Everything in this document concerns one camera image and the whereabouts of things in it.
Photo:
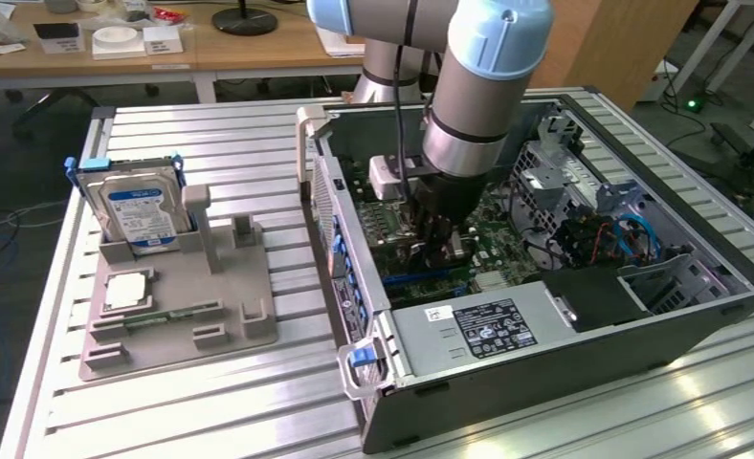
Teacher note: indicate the white round tape dish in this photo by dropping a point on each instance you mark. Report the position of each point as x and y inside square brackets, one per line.
[119, 43]

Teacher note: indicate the white box black top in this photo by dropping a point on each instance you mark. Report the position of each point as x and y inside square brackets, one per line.
[61, 38]

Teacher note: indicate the white desk frame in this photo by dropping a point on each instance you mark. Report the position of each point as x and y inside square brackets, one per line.
[738, 48]

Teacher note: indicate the white paper stack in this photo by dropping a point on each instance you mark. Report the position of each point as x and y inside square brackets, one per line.
[342, 50]

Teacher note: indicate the grey plastic parts rack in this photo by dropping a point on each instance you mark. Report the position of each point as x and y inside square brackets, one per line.
[180, 296]

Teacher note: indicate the hard disk with blue caddy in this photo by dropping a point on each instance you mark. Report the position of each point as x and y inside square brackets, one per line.
[137, 210]

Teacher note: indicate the small white labelled box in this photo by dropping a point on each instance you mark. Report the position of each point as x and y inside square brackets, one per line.
[163, 40]

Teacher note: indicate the white paper label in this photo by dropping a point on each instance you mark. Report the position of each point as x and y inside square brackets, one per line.
[1, 49]

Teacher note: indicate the wooden desk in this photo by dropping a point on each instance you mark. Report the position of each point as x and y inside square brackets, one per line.
[33, 67]

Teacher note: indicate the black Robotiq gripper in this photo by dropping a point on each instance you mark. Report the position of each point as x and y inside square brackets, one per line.
[447, 201]

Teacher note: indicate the green motherboard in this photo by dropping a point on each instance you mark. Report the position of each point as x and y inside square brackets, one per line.
[505, 248]

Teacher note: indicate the red packet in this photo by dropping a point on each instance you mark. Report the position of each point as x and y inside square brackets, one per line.
[168, 15]

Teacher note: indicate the black open PC case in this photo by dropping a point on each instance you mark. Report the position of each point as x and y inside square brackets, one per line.
[543, 382]

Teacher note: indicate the blue expansion slot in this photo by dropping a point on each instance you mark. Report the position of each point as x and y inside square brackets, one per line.
[403, 278]

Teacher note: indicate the black floor stand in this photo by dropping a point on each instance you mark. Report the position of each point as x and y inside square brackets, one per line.
[732, 138]

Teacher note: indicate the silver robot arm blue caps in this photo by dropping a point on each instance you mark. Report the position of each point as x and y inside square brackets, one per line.
[479, 95]

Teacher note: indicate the black office chair base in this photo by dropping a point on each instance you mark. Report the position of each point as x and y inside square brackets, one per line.
[38, 107]

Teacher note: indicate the black round lamp base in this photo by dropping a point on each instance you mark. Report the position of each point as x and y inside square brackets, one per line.
[245, 23]

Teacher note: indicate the grey power supply unit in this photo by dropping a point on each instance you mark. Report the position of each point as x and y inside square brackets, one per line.
[428, 344]

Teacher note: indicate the green lit floor switch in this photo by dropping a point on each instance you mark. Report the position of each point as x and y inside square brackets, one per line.
[692, 103]

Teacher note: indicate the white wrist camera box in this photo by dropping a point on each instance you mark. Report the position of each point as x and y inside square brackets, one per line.
[387, 179]

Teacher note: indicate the silver CPU chip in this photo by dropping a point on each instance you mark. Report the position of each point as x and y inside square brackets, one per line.
[127, 291]

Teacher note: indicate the metal disk bay cage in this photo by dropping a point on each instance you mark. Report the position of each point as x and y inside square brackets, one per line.
[543, 181]

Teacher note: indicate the green RAM stick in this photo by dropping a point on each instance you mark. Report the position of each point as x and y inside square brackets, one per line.
[160, 317]

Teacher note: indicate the wooden cabinet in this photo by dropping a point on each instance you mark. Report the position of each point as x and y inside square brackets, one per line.
[607, 48]

